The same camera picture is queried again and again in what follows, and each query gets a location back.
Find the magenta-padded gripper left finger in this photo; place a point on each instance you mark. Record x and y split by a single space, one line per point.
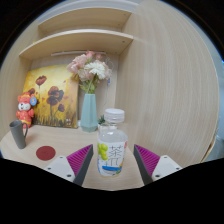
77 160

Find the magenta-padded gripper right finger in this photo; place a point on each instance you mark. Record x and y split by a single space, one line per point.
150 160

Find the clear plastic drink bottle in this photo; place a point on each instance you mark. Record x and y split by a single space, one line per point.
111 146

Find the flat round red coaster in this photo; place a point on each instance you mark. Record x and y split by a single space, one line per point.
45 153

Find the pale teal faceted vase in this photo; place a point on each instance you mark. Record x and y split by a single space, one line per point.
89 115

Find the grey ribbed mug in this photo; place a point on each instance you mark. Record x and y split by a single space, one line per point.
18 133

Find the yellow poppy flower painting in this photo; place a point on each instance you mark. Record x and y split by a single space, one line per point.
53 96

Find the red plush mouse toy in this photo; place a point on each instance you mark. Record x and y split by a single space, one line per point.
25 111

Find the pink and white flower bouquet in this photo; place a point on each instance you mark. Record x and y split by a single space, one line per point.
90 70

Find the light wood shelf unit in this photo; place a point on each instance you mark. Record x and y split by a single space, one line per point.
76 41

